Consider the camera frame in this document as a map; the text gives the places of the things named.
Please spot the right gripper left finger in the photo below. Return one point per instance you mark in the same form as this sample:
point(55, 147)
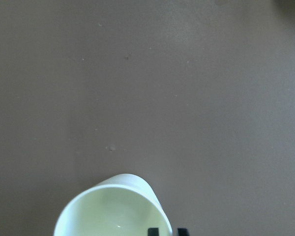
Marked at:
point(153, 232)

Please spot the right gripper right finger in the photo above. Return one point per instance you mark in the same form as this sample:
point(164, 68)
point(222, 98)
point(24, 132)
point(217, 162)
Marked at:
point(182, 232)

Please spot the pale yellow cup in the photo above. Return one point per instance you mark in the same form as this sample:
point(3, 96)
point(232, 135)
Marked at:
point(123, 205)

